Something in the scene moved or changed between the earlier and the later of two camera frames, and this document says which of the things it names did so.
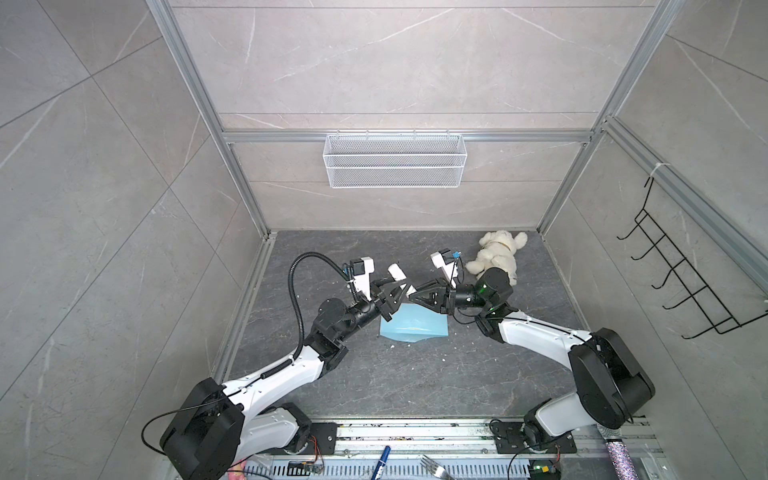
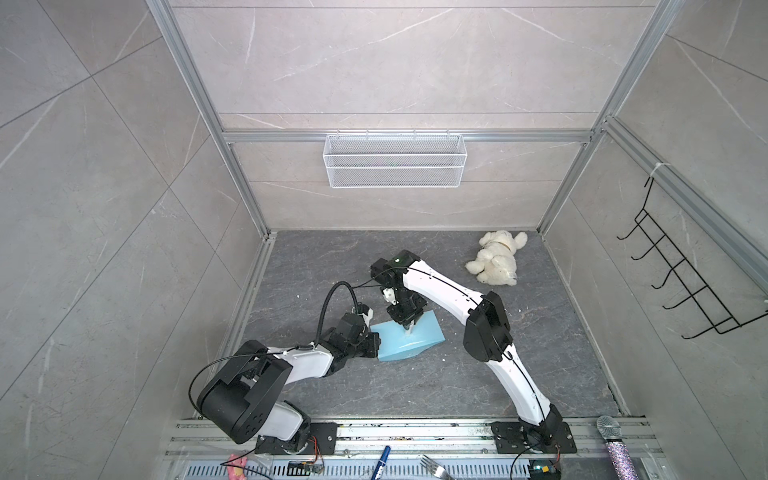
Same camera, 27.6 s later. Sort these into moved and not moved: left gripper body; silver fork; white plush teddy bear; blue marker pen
Moved: left gripper body
Not moved: white plush teddy bear; blue marker pen; silver fork
